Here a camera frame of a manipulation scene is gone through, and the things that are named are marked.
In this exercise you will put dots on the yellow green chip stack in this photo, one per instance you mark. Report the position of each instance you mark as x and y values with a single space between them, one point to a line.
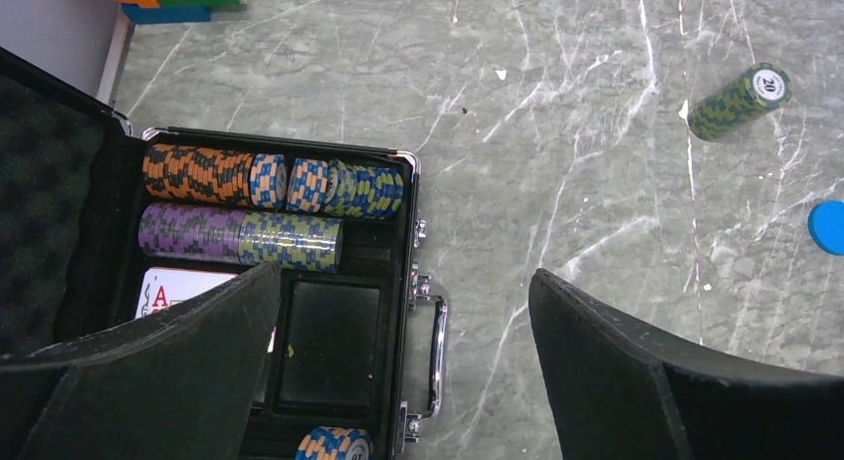
297 242

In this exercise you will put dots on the playing card deck ace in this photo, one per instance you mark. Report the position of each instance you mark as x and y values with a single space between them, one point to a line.
163 287

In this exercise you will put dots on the blue round dealer button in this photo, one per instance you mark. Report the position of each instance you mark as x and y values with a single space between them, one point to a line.
825 226

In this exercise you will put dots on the green black chip stack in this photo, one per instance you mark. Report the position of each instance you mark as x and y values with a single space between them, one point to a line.
759 90

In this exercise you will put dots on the black poker chip case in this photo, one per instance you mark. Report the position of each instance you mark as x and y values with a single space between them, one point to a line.
72 196

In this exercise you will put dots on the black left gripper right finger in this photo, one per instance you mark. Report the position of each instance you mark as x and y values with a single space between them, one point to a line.
621 388

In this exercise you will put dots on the blue orange chip stack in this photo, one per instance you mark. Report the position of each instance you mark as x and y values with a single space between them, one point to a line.
336 443

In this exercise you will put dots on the orange black chip stack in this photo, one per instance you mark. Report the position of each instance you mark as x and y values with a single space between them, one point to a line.
198 174

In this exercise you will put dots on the purple black chip stack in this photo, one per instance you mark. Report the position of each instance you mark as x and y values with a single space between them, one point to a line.
190 232

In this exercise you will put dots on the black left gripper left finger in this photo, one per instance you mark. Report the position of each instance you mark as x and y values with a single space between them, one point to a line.
177 384

